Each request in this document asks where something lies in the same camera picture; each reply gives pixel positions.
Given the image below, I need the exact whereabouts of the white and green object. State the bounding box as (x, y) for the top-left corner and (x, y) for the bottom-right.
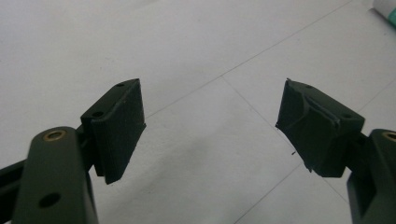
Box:
(372, 0), (396, 31)

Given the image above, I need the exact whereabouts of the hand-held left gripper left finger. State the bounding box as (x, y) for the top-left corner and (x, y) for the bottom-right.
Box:
(11, 77), (148, 224)

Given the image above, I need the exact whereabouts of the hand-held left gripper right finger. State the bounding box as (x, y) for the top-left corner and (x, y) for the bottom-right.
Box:
(275, 77), (396, 224)

